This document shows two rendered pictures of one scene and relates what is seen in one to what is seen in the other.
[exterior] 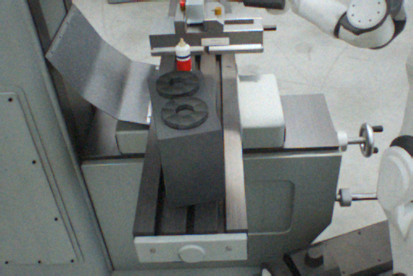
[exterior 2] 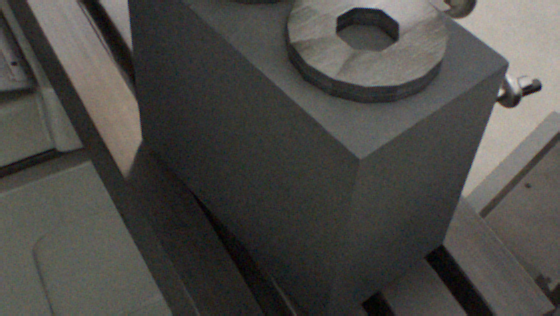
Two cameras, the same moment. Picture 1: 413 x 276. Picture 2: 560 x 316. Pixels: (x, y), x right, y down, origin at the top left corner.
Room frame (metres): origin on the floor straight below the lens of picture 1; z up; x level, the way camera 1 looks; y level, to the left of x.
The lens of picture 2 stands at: (0.46, 0.29, 1.49)
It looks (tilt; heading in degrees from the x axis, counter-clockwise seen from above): 53 degrees down; 328
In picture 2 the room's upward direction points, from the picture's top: 2 degrees clockwise
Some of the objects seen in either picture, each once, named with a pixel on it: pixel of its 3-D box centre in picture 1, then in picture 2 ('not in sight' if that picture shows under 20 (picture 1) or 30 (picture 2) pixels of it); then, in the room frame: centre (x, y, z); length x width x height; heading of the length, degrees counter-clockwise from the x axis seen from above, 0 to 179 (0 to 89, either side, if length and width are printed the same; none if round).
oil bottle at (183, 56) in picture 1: (183, 56); not in sight; (1.19, 0.04, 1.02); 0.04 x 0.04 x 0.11
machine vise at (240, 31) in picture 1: (206, 27); not in sight; (1.36, -0.03, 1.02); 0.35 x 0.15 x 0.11; 84
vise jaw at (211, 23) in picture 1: (214, 16); not in sight; (1.35, -0.06, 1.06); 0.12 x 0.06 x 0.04; 174
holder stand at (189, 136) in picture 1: (185, 134); (296, 99); (0.78, 0.04, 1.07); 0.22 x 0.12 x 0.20; 7
